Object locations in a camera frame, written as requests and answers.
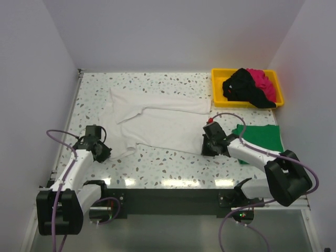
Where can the white t shirt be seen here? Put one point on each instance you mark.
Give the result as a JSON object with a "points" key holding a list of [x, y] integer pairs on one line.
{"points": [[160, 121]]}

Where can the folded green t shirt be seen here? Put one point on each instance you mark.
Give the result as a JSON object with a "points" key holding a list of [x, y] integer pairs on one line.
{"points": [[267, 136]]}

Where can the aluminium frame rail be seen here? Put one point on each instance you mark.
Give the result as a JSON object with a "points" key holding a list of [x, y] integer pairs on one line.
{"points": [[149, 167]]}

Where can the yellow plastic bin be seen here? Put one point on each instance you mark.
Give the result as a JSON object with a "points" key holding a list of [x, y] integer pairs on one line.
{"points": [[219, 75]]}

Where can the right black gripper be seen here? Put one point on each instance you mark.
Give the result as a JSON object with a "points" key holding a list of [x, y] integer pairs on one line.
{"points": [[204, 151]]}

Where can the pink t shirt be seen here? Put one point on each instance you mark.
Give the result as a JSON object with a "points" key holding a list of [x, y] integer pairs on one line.
{"points": [[263, 83]]}

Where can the black t shirt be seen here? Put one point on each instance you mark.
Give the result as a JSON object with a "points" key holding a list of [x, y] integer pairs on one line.
{"points": [[241, 87]]}

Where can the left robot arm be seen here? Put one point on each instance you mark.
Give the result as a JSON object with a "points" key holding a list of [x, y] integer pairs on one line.
{"points": [[61, 207]]}

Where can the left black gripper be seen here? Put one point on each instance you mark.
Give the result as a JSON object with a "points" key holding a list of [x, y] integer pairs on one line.
{"points": [[106, 154]]}

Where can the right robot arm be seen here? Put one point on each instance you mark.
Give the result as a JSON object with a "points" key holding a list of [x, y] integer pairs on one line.
{"points": [[286, 178]]}

